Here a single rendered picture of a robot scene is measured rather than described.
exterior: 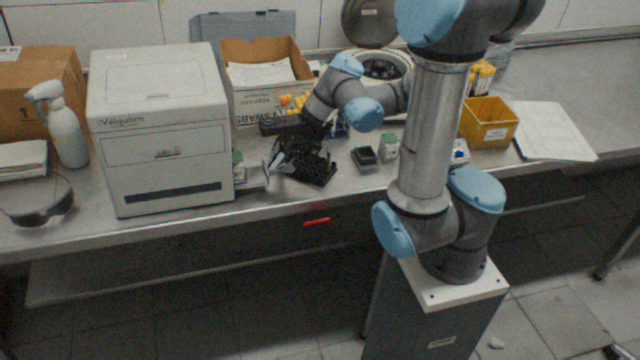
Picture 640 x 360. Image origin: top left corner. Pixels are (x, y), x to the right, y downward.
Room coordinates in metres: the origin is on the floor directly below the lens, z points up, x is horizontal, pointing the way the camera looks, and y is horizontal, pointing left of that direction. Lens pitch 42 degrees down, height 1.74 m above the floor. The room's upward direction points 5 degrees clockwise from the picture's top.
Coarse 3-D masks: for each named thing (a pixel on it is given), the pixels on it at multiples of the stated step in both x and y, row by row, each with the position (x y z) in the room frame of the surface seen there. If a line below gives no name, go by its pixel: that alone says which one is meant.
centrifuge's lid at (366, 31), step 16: (352, 0) 1.57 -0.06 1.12; (368, 0) 1.60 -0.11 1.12; (384, 0) 1.60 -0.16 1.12; (352, 16) 1.57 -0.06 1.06; (368, 16) 1.59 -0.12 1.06; (384, 16) 1.60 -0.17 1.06; (352, 32) 1.56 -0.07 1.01; (368, 32) 1.58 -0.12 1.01; (384, 32) 1.58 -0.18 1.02; (368, 48) 1.52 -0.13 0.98
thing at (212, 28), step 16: (208, 16) 1.44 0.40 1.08; (224, 16) 1.46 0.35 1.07; (240, 16) 1.47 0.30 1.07; (256, 16) 1.49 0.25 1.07; (272, 16) 1.50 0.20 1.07; (288, 16) 1.51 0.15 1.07; (192, 32) 1.42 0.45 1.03; (208, 32) 1.44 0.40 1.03; (224, 32) 1.45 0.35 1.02; (240, 32) 1.46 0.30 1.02; (256, 32) 1.48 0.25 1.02; (272, 32) 1.49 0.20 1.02; (288, 32) 1.51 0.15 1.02
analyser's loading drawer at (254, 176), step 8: (248, 168) 0.92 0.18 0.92; (256, 168) 0.93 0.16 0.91; (264, 168) 0.91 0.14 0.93; (248, 176) 0.89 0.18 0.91; (256, 176) 0.90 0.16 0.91; (264, 176) 0.90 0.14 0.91; (240, 184) 0.86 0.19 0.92; (248, 184) 0.86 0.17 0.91; (256, 184) 0.87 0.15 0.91; (264, 184) 0.88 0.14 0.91
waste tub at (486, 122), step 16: (496, 96) 1.30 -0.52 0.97; (464, 112) 1.22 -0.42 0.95; (480, 112) 1.29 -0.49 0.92; (496, 112) 1.28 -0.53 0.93; (512, 112) 1.22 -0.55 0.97; (464, 128) 1.20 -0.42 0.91; (480, 128) 1.14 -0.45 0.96; (496, 128) 1.16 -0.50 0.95; (512, 128) 1.17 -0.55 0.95; (480, 144) 1.15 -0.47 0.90; (496, 144) 1.16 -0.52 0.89
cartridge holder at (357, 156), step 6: (354, 150) 1.06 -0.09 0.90; (360, 150) 1.06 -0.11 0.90; (366, 150) 1.07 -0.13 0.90; (372, 150) 1.05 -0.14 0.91; (354, 156) 1.05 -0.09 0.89; (360, 156) 1.02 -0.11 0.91; (366, 156) 1.05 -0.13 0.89; (372, 156) 1.05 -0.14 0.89; (360, 162) 1.01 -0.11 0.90; (366, 162) 1.01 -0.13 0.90; (372, 162) 1.02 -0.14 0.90; (360, 168) 1.00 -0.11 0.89; (366, 168) 1.00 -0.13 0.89; (372, 168) 1.00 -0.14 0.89; (378, 168) 1.01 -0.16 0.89
